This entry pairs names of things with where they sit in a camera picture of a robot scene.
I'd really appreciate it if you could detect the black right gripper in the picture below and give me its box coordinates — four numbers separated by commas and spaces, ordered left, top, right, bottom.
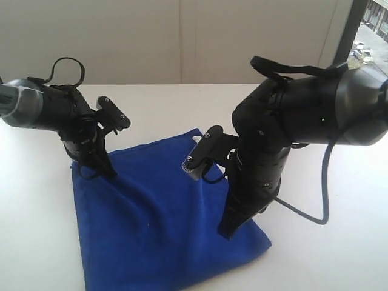
217, 148, 288, 240

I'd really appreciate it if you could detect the black window frame post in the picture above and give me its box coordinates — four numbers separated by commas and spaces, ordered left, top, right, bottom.
333, 0, 368, 64

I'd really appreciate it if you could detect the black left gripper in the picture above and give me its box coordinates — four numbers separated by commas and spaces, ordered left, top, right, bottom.
59, 121, 117, 178

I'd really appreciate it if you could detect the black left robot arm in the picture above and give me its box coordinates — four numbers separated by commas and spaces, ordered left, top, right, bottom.
1, 79, 117, 180

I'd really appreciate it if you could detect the blue towel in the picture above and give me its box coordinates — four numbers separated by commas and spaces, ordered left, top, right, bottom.
72, 129, 272, 290

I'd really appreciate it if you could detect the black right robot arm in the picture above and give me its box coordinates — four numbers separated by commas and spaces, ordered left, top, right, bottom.
218, 66, 387, 239

